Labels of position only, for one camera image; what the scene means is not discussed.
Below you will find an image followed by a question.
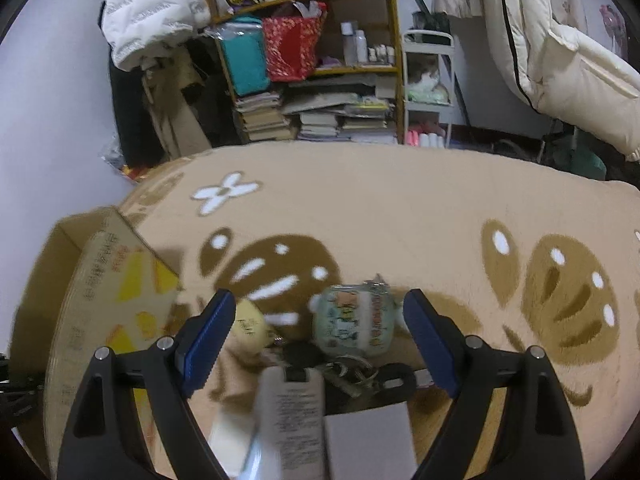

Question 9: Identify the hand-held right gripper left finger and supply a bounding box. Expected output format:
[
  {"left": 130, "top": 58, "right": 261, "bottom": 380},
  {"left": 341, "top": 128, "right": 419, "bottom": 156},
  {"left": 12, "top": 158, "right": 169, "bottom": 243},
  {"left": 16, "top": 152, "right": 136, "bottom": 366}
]
[{"left": 56, "top": 288, "right": 237, "bottom": 480}]

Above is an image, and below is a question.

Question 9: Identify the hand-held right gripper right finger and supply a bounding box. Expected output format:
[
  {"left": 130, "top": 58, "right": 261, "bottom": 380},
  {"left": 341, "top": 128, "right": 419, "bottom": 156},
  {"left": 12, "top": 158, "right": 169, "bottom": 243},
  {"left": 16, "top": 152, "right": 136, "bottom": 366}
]
[{"left": 402, "top": 288, "right": 586, "bottom": 480}]

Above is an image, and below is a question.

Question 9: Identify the pale yellow pouch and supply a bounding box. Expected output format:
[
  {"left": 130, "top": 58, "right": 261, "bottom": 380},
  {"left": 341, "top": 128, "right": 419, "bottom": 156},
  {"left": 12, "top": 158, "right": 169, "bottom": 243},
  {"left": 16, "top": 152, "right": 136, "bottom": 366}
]
[{"left": 230, "top": 300, "right": 278, "bottom": 357}]

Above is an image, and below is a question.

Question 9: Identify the round clear cartoon pouch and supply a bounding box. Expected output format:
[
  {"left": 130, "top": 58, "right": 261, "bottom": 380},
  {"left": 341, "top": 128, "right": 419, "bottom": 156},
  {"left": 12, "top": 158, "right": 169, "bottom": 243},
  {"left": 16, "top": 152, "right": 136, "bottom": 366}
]
[{"left": 310, "top": 275, "right": 402, "bottom": 359}]

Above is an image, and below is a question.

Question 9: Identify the key bunch with black fob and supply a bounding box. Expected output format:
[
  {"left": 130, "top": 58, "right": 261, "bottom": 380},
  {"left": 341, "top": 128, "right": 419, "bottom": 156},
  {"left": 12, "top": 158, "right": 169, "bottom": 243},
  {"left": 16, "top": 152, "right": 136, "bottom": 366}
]
[{"left": 272, "top": 340, "right": 433, "bottom": 413}]

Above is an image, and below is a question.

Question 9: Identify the white tube bottle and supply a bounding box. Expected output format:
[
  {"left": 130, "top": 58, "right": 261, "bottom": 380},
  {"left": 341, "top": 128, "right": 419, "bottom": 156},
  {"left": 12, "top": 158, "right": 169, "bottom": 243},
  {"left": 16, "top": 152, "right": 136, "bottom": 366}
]
[{"left": 245, "top": 364, "right": 326, "bottom": 480}]

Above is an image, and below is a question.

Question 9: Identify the small grey box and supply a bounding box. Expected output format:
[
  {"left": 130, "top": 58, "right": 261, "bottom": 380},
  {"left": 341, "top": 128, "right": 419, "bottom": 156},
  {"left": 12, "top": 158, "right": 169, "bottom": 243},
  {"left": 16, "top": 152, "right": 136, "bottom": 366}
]
[{"left": 324, "top": 402, "right": 419, "bottom": 480}]

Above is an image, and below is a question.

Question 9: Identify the cardboard box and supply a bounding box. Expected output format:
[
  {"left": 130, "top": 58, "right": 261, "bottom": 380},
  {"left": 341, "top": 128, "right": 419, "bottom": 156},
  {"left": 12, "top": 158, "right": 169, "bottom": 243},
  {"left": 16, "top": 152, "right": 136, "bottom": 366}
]
[{"left": 10, "top": 206, "right": 201, "bottom": 480}]

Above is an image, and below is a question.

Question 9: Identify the beige printed blanket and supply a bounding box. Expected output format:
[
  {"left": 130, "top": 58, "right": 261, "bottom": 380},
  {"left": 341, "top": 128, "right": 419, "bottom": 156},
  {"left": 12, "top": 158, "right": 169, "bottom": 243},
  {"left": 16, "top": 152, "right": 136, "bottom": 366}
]
[{"left": 45, "top": 141, "right": 640, "bottom": 480}]

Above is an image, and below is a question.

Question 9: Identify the colourful packets pile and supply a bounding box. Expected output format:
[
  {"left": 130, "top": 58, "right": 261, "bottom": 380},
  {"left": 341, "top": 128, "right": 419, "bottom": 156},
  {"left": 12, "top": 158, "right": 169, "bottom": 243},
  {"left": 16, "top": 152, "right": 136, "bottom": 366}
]
[{"left": 100, "top": 140, "right": 151, "bottom": 181}]

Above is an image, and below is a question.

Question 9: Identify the brown hanging coat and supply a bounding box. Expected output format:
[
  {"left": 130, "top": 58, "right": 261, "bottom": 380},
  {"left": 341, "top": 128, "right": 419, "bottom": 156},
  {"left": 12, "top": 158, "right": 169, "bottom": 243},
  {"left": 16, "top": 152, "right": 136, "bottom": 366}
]
[{"left": 142, "top": 50, "right": 213, "bottom": 161}]

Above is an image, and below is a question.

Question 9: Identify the green bag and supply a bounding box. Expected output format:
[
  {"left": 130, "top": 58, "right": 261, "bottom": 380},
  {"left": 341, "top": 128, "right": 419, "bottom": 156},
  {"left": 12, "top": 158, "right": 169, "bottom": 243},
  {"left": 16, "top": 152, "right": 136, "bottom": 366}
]
[{"left": 550, "top": 130, "right": 608, "bottom": 181}]

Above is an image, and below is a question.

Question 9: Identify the stack of books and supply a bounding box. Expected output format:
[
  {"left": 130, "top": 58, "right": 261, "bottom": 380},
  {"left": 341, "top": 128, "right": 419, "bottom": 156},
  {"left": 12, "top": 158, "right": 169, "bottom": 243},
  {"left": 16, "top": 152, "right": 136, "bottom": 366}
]
[{"left": 234, "top": 77, "right": 398, "bottom": 145}]

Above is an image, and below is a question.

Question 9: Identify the black hanging garment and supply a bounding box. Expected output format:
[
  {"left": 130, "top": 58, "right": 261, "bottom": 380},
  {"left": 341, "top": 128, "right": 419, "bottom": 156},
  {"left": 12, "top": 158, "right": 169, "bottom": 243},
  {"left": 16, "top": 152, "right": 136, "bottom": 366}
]
[{"left": 109, "top": 35, "right": 166, "bottom": 168}]

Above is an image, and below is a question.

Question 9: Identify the wooden shelf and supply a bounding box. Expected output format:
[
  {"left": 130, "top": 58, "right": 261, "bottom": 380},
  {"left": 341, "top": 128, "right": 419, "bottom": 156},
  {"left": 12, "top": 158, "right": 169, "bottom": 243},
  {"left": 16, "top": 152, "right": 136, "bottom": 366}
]
[{"left": 207, "top": 0, "right": 405, "bottom": 146}]

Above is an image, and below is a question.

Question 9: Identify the white plush toy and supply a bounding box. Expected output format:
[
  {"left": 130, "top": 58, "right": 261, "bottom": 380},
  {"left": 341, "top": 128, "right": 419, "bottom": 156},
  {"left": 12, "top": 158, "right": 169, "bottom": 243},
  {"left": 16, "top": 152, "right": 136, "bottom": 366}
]
[{"left": 407, "top": 57, "right": 451, "bottom": 104}]

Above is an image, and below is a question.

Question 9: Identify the teal bag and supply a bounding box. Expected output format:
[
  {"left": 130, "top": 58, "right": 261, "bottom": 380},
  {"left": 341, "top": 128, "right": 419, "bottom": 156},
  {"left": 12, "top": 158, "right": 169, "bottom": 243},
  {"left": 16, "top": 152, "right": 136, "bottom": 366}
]
[{"left": 218, "top": 17, "right": 271, "bottom": 97}]

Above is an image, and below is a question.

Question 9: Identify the red patterned bag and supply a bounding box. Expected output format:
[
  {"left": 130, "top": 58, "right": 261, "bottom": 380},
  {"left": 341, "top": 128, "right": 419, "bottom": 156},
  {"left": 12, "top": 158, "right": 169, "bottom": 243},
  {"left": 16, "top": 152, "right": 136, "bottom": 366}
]
[{"left": 261, "top": 2, "right": 328, "bottom": 82}]

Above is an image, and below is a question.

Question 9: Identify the white storage cart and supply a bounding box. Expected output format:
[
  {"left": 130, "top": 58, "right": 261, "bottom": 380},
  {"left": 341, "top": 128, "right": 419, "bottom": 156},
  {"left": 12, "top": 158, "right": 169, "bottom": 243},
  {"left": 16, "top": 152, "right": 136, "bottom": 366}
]
[{"left": 401, "top": 29, "right": 457, "bottom": 148}]

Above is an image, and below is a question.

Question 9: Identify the cream hanging coat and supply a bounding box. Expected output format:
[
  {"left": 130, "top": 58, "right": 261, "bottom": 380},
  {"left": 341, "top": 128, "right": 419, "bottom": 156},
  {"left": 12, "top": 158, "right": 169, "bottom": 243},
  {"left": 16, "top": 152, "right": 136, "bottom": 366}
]
[{"left": 480, "top": 0, "right": 640, "bottom": 161}]

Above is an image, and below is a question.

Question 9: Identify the white puffer jacket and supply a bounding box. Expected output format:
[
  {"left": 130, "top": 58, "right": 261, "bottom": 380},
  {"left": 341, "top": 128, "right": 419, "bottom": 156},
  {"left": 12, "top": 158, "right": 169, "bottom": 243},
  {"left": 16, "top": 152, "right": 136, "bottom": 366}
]
[{"left": 101, "top": 0, "right": 213, "bottom": 72}]

